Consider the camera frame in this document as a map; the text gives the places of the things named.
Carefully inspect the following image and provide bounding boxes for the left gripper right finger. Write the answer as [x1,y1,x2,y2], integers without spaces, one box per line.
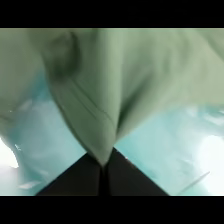
[105,147,169,197]

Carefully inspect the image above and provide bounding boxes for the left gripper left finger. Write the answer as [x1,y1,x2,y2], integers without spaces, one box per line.
[36,152,103,197]

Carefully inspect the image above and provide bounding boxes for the pale green shirt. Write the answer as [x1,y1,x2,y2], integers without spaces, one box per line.
[0,28,224,167]

